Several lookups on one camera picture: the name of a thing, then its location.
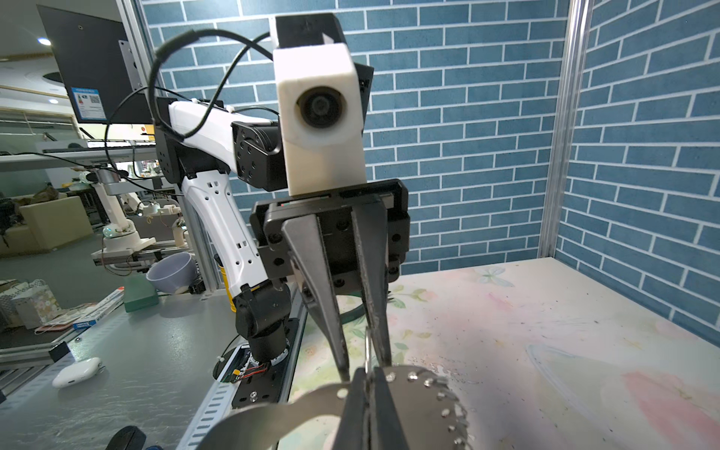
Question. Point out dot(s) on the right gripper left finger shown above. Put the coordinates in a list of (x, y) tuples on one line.
[(353, 430)]

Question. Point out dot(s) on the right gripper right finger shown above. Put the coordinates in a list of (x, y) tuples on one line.
[(385, 429)]

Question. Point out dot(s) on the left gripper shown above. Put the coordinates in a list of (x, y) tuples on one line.
[(354, 242)]

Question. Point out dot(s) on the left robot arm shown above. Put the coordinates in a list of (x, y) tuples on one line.
[(199, 146)]

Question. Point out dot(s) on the grey plastic cup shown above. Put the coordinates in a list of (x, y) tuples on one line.
[(174, 274)]

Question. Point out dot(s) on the green box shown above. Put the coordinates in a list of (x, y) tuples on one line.
[(139, 294)]

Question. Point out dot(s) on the blue stapler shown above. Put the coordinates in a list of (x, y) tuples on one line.
[(130, 438)]

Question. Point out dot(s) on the black monitor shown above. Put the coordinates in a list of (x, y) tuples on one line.
[(97, 67)]

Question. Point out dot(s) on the white computer mouse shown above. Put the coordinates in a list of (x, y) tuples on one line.
[(77, 373)]

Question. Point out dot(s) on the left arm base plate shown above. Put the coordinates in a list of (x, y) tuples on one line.
[(275, 357)]

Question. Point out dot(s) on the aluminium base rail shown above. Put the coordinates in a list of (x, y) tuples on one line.
[(224, 399)]

